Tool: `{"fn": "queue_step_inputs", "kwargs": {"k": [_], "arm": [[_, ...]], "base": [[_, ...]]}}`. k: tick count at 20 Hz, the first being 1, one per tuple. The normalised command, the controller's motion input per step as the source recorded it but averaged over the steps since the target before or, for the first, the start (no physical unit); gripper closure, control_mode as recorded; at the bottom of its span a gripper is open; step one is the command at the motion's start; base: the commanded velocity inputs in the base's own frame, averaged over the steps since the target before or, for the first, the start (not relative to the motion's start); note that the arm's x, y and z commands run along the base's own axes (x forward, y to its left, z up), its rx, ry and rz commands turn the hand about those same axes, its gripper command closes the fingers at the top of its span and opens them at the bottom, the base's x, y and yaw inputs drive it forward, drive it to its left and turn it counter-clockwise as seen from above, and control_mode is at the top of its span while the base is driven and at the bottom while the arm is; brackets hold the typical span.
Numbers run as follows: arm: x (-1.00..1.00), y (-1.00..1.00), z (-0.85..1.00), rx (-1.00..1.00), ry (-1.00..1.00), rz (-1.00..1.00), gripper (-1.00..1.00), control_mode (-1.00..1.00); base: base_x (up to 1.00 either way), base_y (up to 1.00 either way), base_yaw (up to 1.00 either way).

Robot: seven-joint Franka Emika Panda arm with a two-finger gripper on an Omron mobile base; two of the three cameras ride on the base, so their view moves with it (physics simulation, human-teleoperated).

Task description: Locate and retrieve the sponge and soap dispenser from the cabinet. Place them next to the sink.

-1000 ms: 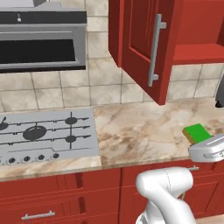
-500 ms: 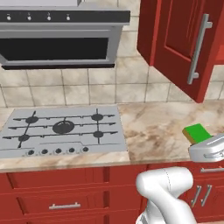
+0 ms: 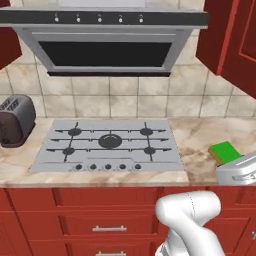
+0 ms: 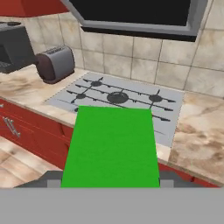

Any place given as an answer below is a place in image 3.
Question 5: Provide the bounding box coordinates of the grey extractor hood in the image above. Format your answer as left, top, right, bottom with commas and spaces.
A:
0, 0, 211, 78

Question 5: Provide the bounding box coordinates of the green and yellow sponge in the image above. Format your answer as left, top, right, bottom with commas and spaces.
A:
208, 140, 243, 165

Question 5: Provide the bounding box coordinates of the grey gas hob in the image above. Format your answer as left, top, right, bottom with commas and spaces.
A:
28, 118, 187, 174

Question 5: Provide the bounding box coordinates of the shallow red drawer front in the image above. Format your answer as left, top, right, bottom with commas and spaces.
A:
52, 187, 162, 209
209, 185, 256, 209

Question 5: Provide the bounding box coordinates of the dark grey toaster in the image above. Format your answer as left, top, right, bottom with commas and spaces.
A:
0, 93, 37, 149

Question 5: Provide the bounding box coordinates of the red base cupboard door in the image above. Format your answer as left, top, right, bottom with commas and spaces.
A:
0, 188, 33, 256
205, 215, 256, 256

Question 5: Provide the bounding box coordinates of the red drawer front with handle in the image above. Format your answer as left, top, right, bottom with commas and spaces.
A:
64, 241, 158, 256
59, 213, 158, 238

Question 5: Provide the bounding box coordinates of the silver drawer handle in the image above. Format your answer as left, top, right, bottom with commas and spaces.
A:
95, 251, 127, 256
92, 225, 128, 233

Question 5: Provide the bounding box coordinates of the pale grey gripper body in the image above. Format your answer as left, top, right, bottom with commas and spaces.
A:
216, 153, 256, 187

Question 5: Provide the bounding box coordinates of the red wall cupboard with door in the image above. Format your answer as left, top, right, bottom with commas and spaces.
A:
195, 0, 256, 100

